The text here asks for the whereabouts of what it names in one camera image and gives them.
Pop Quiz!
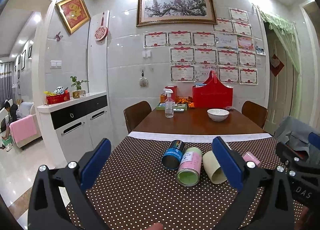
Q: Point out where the small green potted plant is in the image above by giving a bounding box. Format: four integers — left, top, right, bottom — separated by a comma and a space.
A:
70, 76, 88, 98

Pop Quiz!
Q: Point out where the white black sideboard cabinet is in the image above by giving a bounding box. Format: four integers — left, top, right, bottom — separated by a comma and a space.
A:
37, 92, 114, 168

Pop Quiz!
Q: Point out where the green flat box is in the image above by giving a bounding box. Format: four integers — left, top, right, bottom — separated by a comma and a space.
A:
156, 103, 188, 110

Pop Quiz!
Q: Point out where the grey cloth on chair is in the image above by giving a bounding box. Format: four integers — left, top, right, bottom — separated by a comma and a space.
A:
274, 116, 319, 165

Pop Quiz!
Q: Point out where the brown wooden chair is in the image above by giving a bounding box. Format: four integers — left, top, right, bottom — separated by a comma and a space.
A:
241, 101, 267, 129
124, 101, 152, 133

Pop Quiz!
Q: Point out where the pink green cylindrical cup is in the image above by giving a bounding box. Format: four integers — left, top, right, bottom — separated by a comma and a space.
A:
176, 147, 202, 187

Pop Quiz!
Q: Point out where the clear spray bottle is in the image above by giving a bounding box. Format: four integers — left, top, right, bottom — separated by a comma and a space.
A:
164, 89, 175, 118

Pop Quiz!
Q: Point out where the white wall light switch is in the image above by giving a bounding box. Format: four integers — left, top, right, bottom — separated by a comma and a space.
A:
50, 60, 62, 69

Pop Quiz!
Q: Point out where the green door curtain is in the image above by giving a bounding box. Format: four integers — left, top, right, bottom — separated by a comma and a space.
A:
257, 7, 303, 121

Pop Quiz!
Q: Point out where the right brown wooden chair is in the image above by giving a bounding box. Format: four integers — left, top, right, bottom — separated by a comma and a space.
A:
241, 101, 267, 129

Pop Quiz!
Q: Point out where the blue black printed can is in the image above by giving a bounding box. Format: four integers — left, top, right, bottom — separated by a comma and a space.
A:
161, 140, 186, 170

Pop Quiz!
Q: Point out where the small pink cup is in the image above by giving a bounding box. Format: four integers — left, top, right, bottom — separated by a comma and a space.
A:
242, 151, 261, 168

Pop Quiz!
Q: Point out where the red diamond door decoration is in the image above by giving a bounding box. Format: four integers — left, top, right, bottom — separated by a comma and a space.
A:
270, 54, 284, 77

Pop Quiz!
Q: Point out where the left brown wooden chair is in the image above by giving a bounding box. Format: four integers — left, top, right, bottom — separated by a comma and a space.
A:
124, 101, 152, 133

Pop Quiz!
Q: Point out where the red box on table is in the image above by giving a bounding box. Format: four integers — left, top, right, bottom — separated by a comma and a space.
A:
165, 85, 178, 103

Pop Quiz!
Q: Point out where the red box on cabinet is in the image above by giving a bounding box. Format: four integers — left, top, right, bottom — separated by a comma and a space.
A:
45, 91, 70, 105

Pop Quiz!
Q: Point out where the white ceramic bowl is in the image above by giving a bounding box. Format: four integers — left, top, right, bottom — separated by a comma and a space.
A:
207, 108, 229, 122

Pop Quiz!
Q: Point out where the pink cloth on sofa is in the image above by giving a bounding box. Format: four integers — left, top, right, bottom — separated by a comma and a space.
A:
9, 114, 37, 143

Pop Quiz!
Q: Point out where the red round wall ornament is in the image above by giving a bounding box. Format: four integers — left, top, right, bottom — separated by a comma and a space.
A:
94, 12, 108, 41

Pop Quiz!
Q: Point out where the plum blossom framed painting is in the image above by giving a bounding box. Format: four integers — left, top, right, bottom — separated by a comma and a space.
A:
136, 0, 217, 27

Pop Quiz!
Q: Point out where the butterfly wall sticker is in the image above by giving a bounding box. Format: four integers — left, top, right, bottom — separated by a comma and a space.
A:
55, 32, 63, 42

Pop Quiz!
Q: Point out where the hanging white wall brush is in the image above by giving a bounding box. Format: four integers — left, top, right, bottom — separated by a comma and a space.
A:
139, 70, 149, 87

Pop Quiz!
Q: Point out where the red gift bag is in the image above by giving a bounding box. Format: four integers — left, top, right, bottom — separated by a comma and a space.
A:
192, 71, 233, 109

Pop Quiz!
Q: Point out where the cream paper cup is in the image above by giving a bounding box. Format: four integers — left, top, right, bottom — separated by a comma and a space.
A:
202, 150, 227, 184

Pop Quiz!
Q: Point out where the gold red framed picture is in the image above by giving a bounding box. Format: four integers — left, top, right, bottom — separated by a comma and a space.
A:
56, 0, 91, 35

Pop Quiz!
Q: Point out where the seated person in background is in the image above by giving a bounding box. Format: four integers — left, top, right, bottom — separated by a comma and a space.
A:
4, 101, 18, 126

